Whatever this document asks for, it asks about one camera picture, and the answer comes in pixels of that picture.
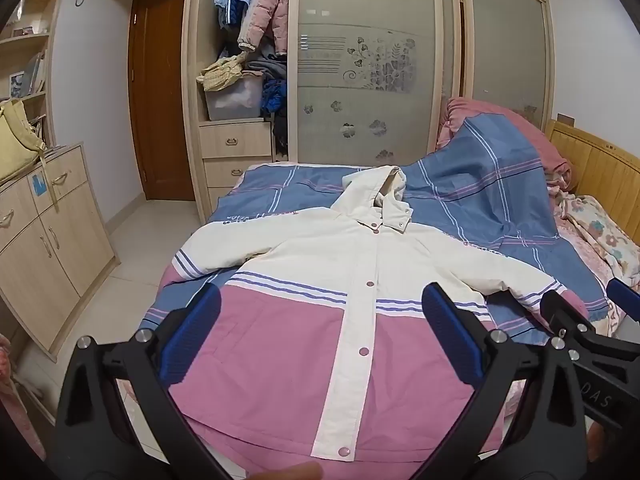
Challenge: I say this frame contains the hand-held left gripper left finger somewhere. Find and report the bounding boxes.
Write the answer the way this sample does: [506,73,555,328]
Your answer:
[54,284,236,480]

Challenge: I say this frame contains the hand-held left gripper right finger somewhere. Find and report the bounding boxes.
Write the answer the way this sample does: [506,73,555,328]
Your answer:
[421,282,601,480]

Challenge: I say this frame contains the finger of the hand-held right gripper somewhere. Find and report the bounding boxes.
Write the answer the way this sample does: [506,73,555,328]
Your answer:
[606,277,640,320]
[541,289,595,347]

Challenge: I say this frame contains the white and pink hooded jacket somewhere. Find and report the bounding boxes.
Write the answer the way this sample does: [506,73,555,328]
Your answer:
[167,165,591,478]

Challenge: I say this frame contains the grey folded clothes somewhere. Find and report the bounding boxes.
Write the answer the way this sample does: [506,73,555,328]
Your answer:
[247,55,289,82]

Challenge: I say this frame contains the person's left hand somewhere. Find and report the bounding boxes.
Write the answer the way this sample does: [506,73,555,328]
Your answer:
[244,462,324,480]

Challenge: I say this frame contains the floral blanket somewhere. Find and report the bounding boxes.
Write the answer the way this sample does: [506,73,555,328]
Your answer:
[545,170,640,288]

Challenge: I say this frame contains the blue plaid bed cover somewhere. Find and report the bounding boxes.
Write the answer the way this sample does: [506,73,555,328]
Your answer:
[142,112,623,356]

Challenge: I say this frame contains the wooden headboard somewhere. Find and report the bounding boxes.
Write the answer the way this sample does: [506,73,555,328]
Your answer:
[545,117,640,256]

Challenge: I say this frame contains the light wood cabinet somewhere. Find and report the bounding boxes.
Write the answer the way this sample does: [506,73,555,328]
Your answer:
[0,142,121,363]

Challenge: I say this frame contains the pink quilt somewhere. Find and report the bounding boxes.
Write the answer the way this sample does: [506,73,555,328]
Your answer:
[436,97,576,192]

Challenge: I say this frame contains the pink cloth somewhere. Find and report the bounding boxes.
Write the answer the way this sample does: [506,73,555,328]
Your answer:
[0,332,32,441]

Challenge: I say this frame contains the black clothing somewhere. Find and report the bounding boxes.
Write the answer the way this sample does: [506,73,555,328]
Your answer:
[272,115,290,162]

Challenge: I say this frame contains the clear plastic storage box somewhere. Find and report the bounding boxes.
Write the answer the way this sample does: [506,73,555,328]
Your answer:
[205,76,264,122]

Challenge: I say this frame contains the brown wooden door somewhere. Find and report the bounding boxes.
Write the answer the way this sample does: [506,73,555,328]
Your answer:
[128,0,197,202]

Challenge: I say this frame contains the dark blue cloth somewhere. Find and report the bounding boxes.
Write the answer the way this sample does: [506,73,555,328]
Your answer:
[260,79,289,117]

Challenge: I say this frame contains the pale yellow cloth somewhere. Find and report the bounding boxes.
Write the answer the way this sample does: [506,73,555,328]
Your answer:
[196,51,247,92]

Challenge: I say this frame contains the yellow bag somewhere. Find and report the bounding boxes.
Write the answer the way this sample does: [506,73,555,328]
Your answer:
[0,99,62,213]

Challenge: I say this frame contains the plain frosted sliding door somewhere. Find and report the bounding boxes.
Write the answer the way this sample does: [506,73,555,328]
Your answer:
[457,0,553,136]

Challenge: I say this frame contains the frosted floral sliding door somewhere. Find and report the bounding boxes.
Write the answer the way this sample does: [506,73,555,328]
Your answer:
[287,0,447,167]

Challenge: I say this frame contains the light wood wardrobe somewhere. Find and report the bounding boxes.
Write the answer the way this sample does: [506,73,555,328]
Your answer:
[181,0,556,226]

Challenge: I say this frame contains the books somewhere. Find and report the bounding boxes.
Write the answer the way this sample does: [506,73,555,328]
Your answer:
[9,52,47,99]

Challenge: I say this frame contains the pink puffer jacket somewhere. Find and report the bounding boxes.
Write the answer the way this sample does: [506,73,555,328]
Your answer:
[237,0,292,57]

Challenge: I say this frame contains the blue striped jacket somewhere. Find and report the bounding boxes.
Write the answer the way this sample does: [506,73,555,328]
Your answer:
[215,0,251,29]

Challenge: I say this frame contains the light wood bookshelf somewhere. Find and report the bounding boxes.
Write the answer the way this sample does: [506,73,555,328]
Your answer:
[0,0,68,152]

